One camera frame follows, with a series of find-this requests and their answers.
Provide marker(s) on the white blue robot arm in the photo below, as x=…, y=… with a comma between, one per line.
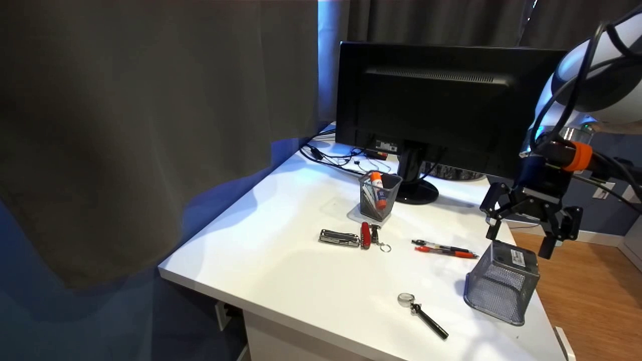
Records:
x=594, y=87

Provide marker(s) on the grey metal multitool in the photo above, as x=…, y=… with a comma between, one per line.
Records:
x=340, y=240

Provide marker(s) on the black handled magnifying glass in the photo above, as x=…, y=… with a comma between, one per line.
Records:
x=409, y=301

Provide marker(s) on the black pen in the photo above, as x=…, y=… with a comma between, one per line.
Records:
x=435, y=246

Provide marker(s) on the red pocket knife with ring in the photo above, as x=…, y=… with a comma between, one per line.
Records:
x=370, y=236

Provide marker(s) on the grey mesh basket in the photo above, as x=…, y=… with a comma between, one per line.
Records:
x=501, y=284

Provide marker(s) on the black computer monitor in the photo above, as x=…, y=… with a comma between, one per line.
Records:
x=463, y=106

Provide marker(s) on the white wall plate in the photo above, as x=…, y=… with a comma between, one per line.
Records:
x=630, y=196

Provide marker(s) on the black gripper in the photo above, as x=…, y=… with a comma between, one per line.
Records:
x=533, y=199

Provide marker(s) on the red pen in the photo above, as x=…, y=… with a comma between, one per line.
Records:
x=447, y=254

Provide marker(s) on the dark mesh pen cup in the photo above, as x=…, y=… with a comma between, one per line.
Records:
x=378, y=193

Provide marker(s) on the dark grey curtain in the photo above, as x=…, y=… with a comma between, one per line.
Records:
x=114, y=114

